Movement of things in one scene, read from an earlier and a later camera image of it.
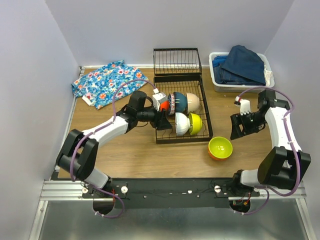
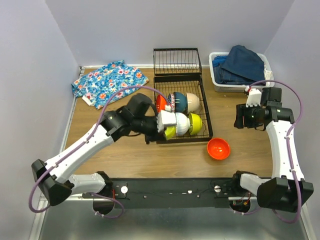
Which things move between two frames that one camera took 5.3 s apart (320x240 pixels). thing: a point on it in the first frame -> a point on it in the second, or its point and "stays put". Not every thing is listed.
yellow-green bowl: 195,124 stays put
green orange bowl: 219,148 -> 170,132
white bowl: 182,124 stays put
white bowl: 193,102 stays put
